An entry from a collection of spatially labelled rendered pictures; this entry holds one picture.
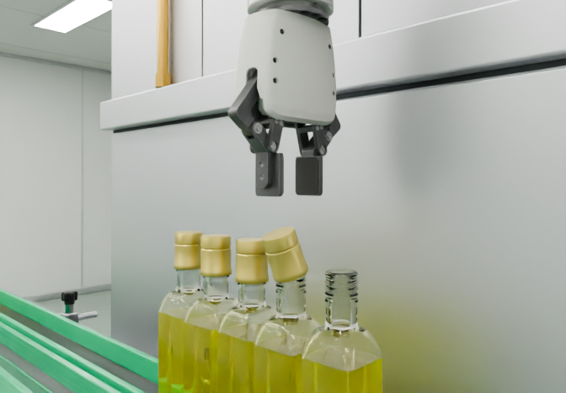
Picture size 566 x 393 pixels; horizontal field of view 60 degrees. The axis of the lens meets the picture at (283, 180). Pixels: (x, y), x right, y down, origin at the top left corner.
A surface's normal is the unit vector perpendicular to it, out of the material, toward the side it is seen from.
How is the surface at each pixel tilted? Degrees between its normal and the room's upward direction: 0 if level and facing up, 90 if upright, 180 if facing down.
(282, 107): 97
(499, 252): 90
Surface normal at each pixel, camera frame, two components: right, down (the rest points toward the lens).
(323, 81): 0.76, 0.03
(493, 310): -0.69, 0.00
